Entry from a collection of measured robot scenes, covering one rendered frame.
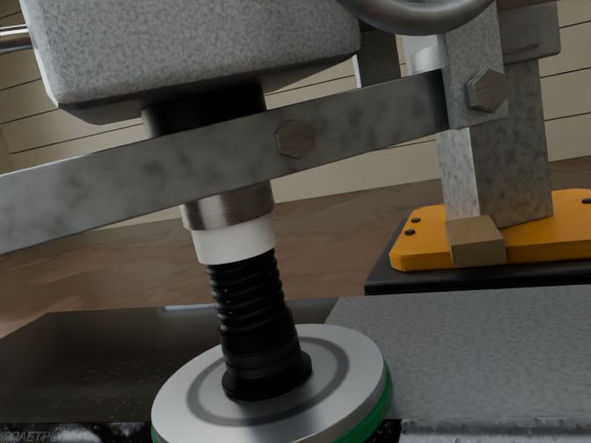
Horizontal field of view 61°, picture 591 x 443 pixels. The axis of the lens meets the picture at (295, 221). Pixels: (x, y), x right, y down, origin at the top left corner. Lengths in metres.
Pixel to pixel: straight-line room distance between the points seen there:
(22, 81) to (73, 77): 8.92
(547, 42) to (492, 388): 0.92
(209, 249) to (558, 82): 6.42
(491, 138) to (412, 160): 5.47
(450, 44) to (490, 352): 0.31
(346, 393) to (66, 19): 0.33
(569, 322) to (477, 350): 0.11
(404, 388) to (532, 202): 0.87
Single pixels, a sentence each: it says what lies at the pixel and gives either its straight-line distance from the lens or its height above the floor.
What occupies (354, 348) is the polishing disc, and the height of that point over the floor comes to 0.91.
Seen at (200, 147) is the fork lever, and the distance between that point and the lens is 0.36.
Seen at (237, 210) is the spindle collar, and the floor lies 1.08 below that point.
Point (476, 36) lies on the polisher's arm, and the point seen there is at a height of 1.17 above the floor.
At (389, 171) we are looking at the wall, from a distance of 6.75.
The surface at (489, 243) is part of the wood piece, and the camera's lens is 1.04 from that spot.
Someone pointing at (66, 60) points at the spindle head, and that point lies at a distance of 0.32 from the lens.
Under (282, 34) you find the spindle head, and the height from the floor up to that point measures 1.19.
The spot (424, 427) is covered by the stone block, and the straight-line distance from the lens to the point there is 0.47.
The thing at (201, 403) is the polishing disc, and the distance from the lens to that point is 0.47.
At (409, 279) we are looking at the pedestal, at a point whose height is 0.74.
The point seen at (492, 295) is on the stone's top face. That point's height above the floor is 0.87.
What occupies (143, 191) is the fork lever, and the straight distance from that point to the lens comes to 0.36.
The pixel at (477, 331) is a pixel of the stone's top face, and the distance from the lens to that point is 0.61.
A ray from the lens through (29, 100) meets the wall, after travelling 9.18.
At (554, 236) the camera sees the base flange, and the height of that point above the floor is 0.78.
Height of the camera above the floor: 1.14
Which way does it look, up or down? 12 degrees down
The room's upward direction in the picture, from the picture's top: 12 degrees counter-clockwise
